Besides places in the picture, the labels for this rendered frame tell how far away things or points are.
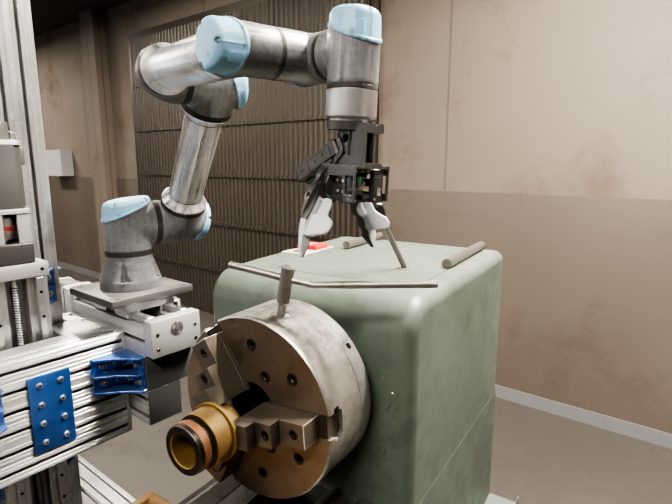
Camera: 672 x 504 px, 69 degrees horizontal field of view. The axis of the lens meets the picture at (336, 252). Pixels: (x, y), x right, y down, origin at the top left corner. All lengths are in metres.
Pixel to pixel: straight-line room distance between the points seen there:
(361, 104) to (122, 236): 0.79
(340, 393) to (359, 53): 0.50
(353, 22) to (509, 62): 2.49
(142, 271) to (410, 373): 0.76
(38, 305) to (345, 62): 0.95
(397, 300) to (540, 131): 2.31
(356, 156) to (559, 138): 2.40
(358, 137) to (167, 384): 0.85
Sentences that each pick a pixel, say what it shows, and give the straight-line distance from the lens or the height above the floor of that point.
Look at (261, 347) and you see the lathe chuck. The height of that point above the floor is 1.19.
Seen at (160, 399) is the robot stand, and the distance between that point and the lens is 1.33.
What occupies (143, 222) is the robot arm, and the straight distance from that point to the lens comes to 1.32.
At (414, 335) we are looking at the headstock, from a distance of 0.83.
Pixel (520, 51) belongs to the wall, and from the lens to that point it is 3.16.
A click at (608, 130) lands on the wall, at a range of 2.99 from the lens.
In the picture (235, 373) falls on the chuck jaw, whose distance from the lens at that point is 0.84.
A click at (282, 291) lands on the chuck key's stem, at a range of 0.79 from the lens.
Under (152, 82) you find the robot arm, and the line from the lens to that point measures 1.04.
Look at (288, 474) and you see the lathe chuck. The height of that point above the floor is 0.99.
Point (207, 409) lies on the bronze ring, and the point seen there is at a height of 1.12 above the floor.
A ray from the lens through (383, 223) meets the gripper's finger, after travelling 0.78.
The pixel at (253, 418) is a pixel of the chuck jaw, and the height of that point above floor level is 1.10.
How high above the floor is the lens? 1.48
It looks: 10 degrees down
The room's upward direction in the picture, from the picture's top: straight up
